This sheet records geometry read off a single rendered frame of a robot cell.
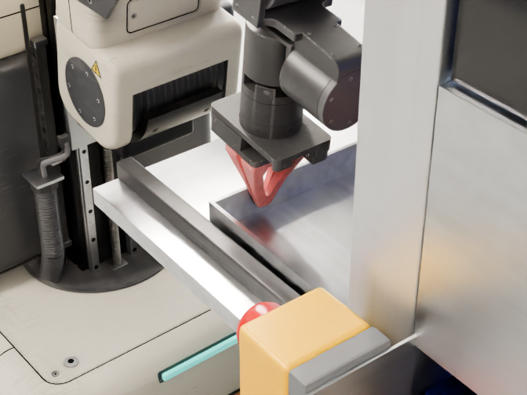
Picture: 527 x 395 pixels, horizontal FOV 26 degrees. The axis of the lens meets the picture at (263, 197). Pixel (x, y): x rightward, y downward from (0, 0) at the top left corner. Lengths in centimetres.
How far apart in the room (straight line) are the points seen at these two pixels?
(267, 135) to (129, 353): 89
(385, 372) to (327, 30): 31
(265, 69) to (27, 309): 106
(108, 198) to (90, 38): 47
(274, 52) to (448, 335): 33
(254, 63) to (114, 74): 59
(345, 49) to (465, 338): 29
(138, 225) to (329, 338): 40
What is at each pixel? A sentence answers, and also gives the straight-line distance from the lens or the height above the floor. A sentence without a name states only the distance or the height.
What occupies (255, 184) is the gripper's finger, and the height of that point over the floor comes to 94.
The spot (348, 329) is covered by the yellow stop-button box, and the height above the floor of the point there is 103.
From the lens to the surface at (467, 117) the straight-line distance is 64.
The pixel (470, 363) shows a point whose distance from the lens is 73.
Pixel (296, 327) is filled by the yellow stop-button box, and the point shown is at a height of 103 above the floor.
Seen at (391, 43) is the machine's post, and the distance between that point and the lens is 67.
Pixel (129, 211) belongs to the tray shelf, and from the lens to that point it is 112.
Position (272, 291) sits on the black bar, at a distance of 98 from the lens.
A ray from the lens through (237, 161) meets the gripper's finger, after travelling 104.
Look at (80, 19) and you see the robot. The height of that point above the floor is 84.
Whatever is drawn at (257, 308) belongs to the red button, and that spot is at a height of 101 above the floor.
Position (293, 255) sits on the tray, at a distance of 105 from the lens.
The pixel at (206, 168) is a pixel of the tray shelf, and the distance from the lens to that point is 117.
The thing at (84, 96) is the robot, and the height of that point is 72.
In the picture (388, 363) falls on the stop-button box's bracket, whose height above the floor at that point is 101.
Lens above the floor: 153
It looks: 35 degrees down
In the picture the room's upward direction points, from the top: straight up
